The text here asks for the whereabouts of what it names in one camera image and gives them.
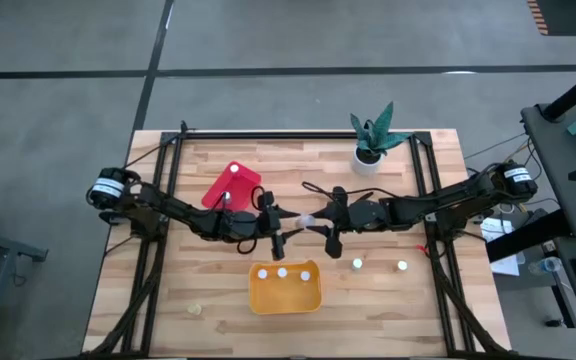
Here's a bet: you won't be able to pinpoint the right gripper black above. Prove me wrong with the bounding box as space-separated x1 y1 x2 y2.
310 187 367 260

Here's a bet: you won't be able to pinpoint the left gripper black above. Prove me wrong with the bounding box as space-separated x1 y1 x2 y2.
256 191 305 261

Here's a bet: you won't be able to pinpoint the red plastic bin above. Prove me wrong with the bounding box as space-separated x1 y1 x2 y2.
200 160 263 211

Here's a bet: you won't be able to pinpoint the yellow plastic bin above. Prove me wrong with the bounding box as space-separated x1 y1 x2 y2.
247 259 323 316

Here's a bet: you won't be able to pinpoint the snake plant in white pot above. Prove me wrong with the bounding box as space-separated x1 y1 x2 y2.
349 101 413 177

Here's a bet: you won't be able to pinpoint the white paper sheet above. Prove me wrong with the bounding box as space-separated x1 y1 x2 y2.
479 217 527 278

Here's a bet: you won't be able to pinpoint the clear plastic water bottle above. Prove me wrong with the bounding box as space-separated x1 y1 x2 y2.
526 256 565 277

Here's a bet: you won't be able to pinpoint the dark grey side desk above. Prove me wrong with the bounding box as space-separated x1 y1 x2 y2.
520 97 576 241

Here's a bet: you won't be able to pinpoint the grey metal stand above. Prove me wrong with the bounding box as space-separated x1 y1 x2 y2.
0 223 49 360

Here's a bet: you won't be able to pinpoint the black pole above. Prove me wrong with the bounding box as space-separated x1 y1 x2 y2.
541 59 576 123

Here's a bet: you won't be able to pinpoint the black mat with striped border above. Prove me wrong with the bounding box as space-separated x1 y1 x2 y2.
526 0 576 37

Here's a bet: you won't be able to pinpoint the black aluminium table frame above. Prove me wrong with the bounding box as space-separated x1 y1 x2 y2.
80 128 514 360

